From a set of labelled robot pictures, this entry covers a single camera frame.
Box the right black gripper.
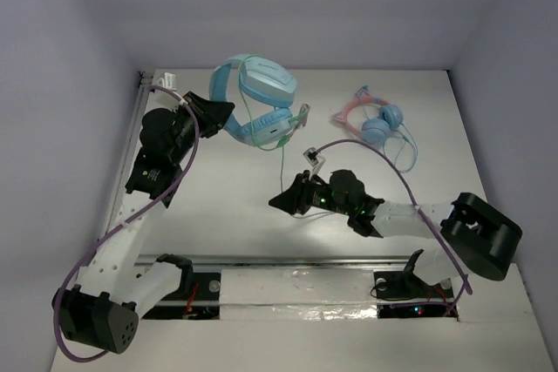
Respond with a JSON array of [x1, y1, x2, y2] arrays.
[[269, 170, 352, 216]]

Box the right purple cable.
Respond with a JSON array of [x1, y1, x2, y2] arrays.
[[316, 139, 474, 295]]

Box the light blue headphones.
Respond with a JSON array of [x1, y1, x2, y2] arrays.
[[208, 54, 310, 151]]

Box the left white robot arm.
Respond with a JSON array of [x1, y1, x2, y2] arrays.
[[52, 91, 235, 363]]

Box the aluminium front rail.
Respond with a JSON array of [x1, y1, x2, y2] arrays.
[[134, 253, 474, 269]]

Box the purple cable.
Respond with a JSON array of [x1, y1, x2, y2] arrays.
[[316, 139, 474, 295], [51, 84, 201, 362]]

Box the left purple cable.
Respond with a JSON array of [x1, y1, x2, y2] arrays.
[[51, 84, 201, 362]]

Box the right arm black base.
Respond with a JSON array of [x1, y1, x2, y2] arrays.
[[370, 250, 459, 319]]

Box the aluminium rail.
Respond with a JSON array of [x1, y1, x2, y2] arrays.
[[134, 253, 474, 269], [99, 71, 154, 238]]

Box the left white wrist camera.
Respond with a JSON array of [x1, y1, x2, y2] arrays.
[[153, 71, 178, 92]]

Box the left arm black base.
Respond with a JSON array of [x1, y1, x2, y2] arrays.
[[142, 272, 221, 321]]

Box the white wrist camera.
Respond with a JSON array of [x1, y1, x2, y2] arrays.
[[153, 71, 178, 92], [303, 147, 325, 177]]

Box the pink blue cat-ear headphones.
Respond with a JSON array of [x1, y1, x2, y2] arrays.
[[330, 85, 419, 173]]

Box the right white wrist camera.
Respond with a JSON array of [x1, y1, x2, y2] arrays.
[[303, 147, 325, 177]]

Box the aluminium left side rail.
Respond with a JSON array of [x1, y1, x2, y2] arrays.
[[99, 71, 154, 238]]

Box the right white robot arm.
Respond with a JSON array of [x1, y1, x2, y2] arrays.
[[269, 169, 522, 296]]

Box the silver tape strip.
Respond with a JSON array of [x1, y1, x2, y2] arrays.
[[219, 267, 378, 321]]

